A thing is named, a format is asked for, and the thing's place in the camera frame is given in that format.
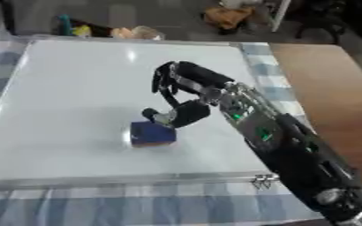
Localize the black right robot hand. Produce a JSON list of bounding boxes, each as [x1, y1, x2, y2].
[[140, 60, 237, 129]]

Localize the blue whiteboard eraser brush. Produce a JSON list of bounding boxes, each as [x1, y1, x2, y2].
[[128, 120, 178, 148]]

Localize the yellow packet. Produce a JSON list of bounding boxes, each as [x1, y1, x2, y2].
[[71, 24, 94, 38]]

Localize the white pole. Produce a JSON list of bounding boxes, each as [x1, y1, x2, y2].
[[268, 0, 294, 33]]

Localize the white whiteboard with metal frame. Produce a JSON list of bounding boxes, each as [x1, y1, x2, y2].
[[0, 38, 280, 191]]

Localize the clear plastic bag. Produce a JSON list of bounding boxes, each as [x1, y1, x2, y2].
[[108, 25, 168, 41]]

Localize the teal bottle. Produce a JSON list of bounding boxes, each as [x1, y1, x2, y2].
[[57, 13, 73, 37]]

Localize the black chair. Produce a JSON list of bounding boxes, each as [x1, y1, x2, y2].
[[290, 0, 362, 45]]

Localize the silver whiteboard clip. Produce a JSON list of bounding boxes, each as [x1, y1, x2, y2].
[[250, 173, 280, 191]]

